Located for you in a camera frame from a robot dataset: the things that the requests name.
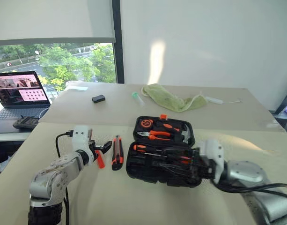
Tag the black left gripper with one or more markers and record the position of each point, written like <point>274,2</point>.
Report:
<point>93,150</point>

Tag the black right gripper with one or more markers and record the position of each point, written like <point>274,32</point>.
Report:
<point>201,167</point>

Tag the black plastic tool case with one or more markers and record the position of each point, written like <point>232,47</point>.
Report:
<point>157,173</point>

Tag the orange black utility knife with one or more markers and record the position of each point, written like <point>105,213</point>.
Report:
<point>117,152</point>

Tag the steel claw hammer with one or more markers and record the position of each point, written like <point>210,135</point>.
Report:
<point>186,134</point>

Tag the short orange black screwdriver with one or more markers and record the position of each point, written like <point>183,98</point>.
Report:
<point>170,126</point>

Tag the long orange black screwdriver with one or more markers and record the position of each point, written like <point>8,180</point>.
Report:
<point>141,148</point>

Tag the orange tape measure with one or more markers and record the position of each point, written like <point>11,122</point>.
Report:
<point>146,123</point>

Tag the small black box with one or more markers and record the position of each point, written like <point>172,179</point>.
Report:
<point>98,98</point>

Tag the green towel cloth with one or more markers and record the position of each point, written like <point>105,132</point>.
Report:
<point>171,99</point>

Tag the clear tube green cap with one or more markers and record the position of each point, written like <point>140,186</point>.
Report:
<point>136,96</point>

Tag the clear plastic bag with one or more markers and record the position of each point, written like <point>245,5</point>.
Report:
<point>76,88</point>

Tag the black handheld controller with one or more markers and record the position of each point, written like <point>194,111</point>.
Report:
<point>26,122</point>

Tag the white side desk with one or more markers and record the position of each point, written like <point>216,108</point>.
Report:
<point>9,134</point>

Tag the open grey laptop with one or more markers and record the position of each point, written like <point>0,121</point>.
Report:
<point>19,93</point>

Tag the black equipment rack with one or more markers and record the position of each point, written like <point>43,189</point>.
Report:
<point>284,110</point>

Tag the white roller blind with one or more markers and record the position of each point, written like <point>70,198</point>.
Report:
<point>52,20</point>

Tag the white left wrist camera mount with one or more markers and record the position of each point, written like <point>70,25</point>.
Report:
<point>80,138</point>

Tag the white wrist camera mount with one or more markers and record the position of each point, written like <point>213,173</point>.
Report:
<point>215,152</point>
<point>80,138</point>

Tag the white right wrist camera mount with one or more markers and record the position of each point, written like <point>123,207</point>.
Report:
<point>215,152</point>

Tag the black window frame post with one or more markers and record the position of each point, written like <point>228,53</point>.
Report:
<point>118,42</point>

